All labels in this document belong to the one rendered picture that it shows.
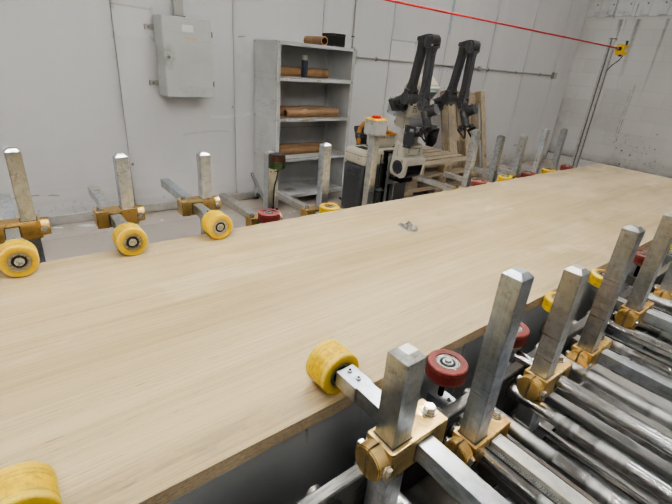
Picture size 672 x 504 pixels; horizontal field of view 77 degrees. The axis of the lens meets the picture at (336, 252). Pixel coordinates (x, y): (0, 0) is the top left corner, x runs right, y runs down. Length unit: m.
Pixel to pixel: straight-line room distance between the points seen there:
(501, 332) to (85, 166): 3.78
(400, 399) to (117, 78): 3.78
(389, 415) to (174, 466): 0.31
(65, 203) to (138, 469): 3.61
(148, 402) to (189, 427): 0.09
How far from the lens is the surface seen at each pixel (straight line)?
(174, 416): 0.76
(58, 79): 4.02
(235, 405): 0.76
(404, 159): 3.28
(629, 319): 1.43
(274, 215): 1.54
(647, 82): 8.88
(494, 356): 0.74
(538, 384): 0.99
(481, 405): 0.80
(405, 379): 0.54
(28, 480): 0.64
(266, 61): 4.28
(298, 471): 0.93
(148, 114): 4.17
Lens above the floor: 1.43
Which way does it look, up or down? 24 degrees down
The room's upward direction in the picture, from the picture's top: 5 degrees clockwise
